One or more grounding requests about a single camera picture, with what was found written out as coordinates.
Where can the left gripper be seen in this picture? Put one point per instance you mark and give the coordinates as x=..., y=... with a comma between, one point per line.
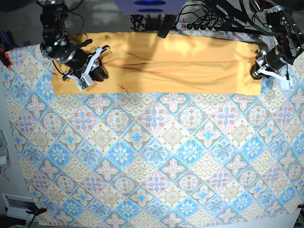
x=273, y=60

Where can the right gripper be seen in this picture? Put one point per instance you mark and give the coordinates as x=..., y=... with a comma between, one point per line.
x=78, y=61

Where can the yellow T-shirt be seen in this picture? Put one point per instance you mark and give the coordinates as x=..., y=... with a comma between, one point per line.
x=142, y=62

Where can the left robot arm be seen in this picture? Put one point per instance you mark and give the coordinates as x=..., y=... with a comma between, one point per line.
x=285, y=19

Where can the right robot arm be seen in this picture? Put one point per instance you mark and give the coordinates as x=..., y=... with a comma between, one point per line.
x=57, y=46

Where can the white power strip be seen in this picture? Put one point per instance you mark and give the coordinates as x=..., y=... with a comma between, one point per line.
x=197, y=26

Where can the red black clamp upper left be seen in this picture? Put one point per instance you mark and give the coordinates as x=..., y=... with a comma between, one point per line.
x=5, y=59

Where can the patterned blue tablecloth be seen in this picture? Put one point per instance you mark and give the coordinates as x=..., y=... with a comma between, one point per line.
x=152, y=160

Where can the white device at left edge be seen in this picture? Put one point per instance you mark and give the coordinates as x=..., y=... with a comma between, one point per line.
x=4, y=153

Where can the orange black clamp lower left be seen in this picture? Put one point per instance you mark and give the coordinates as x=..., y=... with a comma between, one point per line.
x=36, y=211

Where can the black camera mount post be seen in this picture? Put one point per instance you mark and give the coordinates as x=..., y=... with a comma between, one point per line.
x=167, y=24

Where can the blue handled clamp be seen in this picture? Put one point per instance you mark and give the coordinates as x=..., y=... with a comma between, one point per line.
x=8, y=40

